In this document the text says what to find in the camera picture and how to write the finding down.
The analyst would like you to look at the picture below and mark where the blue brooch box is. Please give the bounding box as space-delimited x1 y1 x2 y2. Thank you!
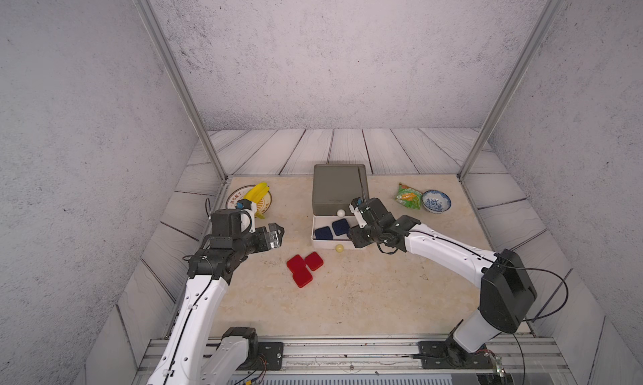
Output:
332 218 351 237
314 226 334 241

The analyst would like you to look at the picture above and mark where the white drawer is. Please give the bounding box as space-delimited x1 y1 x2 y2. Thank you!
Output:
311 216 358 250

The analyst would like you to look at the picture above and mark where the grey top drawer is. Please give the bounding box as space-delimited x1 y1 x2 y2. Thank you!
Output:
312 164 369 216

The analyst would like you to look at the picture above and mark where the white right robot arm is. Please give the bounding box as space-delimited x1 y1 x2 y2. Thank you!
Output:
348 198 538 365

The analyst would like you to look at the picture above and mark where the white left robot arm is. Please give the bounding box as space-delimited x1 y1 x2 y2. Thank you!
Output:
148 201 285 384

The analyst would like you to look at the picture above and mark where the red brooch box rear left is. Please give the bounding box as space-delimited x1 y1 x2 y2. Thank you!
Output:
286 254 307 274

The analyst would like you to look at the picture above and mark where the red brooch box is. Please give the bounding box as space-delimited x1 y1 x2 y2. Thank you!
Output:
286 254 307 274
292 268 313 289
304 252 324 271

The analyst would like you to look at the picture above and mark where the red brooch box front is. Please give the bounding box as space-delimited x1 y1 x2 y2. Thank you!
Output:
292 268 313 289

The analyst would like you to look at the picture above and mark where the red brooch box rear right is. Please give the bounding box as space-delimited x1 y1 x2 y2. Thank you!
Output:
304 252 324 271

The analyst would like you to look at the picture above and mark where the three-tier drawer cabinet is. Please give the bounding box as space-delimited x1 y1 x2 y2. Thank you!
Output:
311 164 369 250

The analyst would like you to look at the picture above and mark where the patterned round plate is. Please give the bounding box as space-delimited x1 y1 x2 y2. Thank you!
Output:
225 182 273 218

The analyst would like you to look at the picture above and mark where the green snack packet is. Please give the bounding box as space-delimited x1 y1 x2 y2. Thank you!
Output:
395 183 423 210

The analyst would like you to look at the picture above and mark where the yellow toy banana bunch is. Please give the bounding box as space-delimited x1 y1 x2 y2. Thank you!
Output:
244 182 272 219

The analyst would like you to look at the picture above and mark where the blue white ceramic bowl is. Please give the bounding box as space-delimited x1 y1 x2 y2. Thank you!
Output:
421 189 452 214

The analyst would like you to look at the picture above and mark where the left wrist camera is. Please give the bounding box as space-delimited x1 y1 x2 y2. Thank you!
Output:
235 198 257 233

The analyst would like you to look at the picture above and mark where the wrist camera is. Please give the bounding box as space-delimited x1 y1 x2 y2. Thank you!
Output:
235 198 257 233
349 197 367 229

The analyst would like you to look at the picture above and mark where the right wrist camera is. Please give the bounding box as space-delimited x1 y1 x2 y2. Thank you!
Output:
349 197 367 229

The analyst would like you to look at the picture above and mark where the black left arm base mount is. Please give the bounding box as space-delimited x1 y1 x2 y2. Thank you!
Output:
221 326 284 371

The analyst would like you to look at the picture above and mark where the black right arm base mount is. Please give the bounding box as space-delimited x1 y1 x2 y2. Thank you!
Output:
410 320 495 370

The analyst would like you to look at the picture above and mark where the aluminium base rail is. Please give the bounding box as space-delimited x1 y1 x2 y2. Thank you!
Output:
132 334 579 385

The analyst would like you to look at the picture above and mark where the left aluminium frame post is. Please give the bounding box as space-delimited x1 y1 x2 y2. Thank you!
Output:
133 0 228 182

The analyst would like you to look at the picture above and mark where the aluminium frame post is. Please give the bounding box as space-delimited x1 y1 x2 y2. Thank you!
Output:
133 0 228 182
457 0 566 183

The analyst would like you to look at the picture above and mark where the right aluminium frame post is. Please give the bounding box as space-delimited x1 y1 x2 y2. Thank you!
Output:
457 0 566 183

